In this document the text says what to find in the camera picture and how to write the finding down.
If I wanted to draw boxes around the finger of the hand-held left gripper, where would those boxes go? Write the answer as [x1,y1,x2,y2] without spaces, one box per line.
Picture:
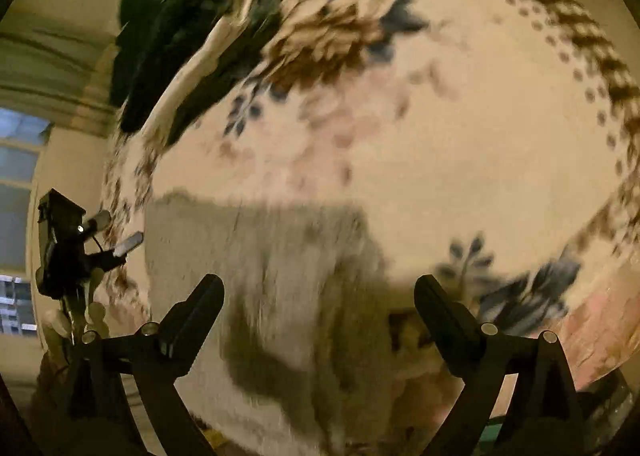
[113,231,145,257]
[82,210,112,237]

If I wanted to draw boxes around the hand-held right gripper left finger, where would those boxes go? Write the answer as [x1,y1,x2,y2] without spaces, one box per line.
[65,273,225,456]

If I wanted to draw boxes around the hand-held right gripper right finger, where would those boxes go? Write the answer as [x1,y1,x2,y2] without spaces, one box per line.
[414,274,583,456]

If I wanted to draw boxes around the grey fleece pants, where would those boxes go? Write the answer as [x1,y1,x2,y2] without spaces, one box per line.
[142,191,401,456]

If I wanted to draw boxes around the folded white pants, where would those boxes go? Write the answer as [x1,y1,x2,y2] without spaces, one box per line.
[144,18,238,137]

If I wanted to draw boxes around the person's left hand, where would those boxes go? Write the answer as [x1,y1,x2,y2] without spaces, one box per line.
[41,300,110,342]

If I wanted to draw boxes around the window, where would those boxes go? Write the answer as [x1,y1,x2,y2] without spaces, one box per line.
[0,106,53,337]

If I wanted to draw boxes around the green curtain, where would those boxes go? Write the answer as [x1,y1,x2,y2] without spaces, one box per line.
[0,21,118,137]

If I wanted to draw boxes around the pink floral quilt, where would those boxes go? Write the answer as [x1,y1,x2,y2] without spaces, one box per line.
[562,256,640,389]

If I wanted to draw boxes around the folded dark jeans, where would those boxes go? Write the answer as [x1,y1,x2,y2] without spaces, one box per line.
[110,1,281,147]

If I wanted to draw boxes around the floral blanket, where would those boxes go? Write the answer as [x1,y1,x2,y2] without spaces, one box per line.
[100,0,640,337]

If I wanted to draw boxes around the brown checked bed sheet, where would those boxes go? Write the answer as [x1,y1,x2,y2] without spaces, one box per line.
[440,0,640,257]

